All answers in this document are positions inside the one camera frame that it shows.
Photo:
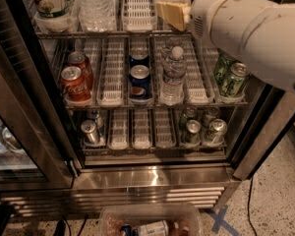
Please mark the front green can middle shelf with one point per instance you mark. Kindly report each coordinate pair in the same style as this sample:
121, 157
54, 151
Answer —
234, 80

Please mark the rear silver can bottom shelf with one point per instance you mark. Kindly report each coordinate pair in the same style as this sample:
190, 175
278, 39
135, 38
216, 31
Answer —
97, 118

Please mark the stainless steel fridge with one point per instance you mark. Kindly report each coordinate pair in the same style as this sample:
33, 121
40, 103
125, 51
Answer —
140, 159

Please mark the clear plastic bin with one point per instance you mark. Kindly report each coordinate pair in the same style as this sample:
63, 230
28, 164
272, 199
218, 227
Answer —
182, 219

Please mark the blue pepsi can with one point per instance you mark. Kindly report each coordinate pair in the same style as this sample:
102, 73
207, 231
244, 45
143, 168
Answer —
138, 56
140, 82

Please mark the front red cola can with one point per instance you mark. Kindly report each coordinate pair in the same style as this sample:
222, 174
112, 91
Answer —
75, 84

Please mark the front blue pepsi can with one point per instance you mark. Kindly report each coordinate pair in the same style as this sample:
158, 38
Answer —
140, 82

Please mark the front small water bottle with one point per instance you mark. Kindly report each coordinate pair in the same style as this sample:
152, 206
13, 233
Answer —
173, 76

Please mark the rear left green can bottom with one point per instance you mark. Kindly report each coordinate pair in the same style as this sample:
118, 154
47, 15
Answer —
188, 113

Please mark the rear right green can bottom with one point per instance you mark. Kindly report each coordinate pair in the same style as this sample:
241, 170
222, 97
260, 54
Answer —
210, 114

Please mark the rear green can middle shelf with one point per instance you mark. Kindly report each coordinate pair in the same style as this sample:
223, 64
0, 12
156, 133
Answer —
224, 61

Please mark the white bottle in bin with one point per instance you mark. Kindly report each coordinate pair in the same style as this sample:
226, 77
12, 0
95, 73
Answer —
159, 228

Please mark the clear water bottle top shelf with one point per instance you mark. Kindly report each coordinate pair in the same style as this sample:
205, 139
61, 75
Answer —
97, 15

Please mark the small water bottle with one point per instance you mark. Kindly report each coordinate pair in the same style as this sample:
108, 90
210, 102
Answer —
172, 46
173, 76

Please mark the glass fridge door left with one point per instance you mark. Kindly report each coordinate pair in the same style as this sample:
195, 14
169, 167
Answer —
30, 106

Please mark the red cola can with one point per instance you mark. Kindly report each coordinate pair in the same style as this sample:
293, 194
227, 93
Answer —
80, 60
75, 84

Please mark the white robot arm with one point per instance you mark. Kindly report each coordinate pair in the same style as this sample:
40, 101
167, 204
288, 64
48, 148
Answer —
259, 33

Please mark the silver can shelf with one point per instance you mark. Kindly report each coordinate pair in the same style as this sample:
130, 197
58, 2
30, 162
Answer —
89, 130
97, 118

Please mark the rear blue pepsi can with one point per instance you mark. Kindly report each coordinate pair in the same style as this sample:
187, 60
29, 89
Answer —
138, 56

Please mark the front right green can bottom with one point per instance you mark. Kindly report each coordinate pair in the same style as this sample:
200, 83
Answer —
216, 131

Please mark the front left green can bottom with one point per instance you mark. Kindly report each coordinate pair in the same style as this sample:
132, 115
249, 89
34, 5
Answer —
191, 133

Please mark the front silver can bottom shelf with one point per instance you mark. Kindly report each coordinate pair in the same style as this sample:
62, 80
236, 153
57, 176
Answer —
89, 130

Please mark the rear red cola can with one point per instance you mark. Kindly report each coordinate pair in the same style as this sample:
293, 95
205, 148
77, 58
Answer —
80, 60

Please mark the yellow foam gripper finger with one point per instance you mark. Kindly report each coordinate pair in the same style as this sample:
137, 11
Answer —
176, 13

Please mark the rear small water bottle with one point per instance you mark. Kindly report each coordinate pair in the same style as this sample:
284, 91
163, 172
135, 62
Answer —
172, 46

